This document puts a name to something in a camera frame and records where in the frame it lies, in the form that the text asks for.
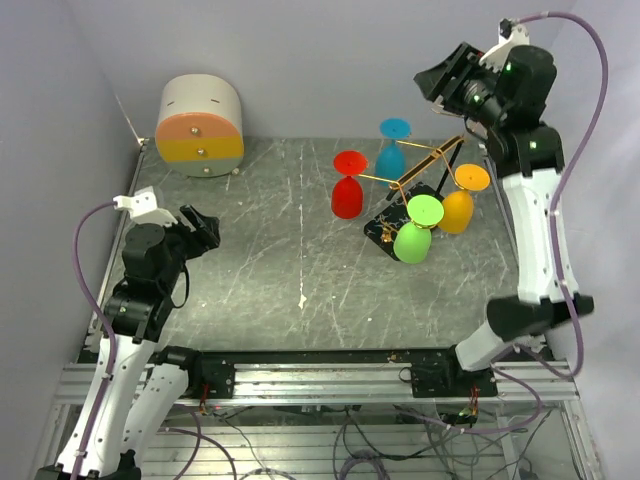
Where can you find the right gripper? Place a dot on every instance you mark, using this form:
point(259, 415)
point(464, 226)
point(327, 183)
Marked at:
point(447, 78)

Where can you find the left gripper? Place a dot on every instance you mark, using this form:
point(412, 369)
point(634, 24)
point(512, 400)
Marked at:
point(205, 237)

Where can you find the blue wine glass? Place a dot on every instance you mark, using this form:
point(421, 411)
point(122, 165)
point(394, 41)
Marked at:
point(391, 163)

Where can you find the orange wine glass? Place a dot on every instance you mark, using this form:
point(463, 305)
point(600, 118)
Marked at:
point(459, 205)

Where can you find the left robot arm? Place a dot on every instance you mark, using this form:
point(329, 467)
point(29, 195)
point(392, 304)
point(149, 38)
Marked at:
point(134, 385)

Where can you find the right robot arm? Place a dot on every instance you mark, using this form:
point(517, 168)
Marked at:
point(508, 102)

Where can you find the gold wine glass rack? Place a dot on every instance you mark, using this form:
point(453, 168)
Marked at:
point(386, 225)

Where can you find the red wine glass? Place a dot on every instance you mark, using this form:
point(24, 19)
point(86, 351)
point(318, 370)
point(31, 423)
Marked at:
point(347, 195)

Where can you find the green wine glass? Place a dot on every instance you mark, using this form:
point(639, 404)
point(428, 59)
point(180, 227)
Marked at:
point(413, 240)

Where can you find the round three-drawer cabinet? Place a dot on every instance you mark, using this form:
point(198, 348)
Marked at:
point(199, 132)

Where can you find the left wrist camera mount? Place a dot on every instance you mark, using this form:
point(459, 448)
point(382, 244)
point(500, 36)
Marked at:
point(145, 206)

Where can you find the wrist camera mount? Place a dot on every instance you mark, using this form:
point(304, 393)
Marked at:
point(145, 206)
point(511, 34)

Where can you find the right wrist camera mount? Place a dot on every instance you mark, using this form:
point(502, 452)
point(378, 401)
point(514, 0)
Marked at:
point(511, 34)

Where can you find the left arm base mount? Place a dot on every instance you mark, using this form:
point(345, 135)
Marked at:
point(209, 376)

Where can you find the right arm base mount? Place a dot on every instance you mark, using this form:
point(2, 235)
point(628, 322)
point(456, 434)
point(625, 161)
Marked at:
point(436, 373)

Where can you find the aluminium rail frame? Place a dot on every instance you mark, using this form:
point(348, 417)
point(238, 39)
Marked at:
point(310, 420)

